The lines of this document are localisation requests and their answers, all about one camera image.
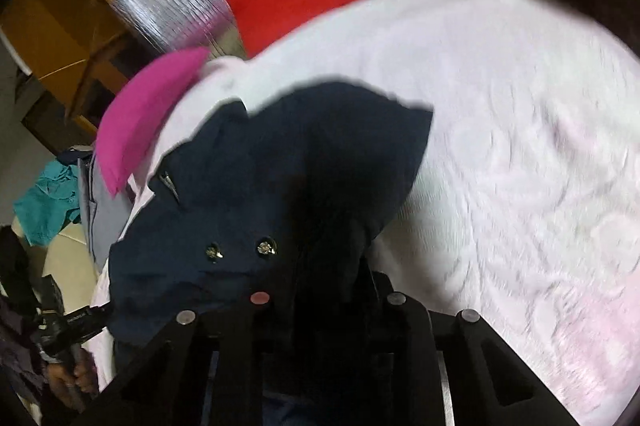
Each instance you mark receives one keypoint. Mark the beige sofa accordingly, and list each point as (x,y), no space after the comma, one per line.
(67,259)

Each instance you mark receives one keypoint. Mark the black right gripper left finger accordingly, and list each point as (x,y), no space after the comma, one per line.
(210,370)

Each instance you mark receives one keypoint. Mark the white pink bed blanket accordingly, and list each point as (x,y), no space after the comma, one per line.
(526,207)

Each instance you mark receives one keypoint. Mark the grey garment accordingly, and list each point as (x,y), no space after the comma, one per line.
(102,216)

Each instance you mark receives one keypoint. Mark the magenta pillow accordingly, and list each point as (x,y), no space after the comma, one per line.
(132,121)

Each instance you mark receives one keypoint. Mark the navy blue jacket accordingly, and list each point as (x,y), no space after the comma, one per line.
(284,201)

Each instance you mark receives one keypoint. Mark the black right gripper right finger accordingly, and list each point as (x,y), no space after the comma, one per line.
(428,352)

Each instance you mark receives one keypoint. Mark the wooden shelf unit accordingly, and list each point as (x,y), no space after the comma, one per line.
(81,55)

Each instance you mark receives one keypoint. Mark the person's left hand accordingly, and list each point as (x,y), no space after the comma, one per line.
(75,381)

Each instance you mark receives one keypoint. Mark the teal garment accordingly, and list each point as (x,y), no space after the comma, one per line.
(50,204)

